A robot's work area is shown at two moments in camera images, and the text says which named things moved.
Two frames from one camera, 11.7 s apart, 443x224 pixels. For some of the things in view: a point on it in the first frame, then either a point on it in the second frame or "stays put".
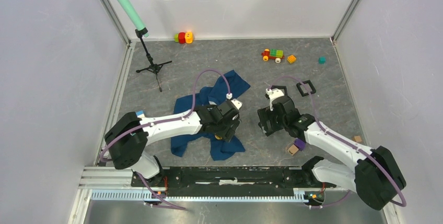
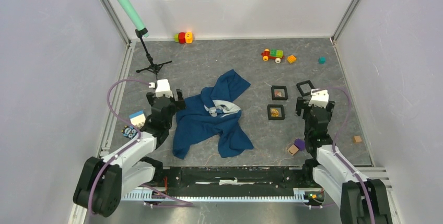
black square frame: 280,86 stays put
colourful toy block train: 272,54 stays put
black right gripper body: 276,122 to 303,104
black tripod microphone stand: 153,68 stays put
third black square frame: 311,85 stays put
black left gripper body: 224,130 to 176,105
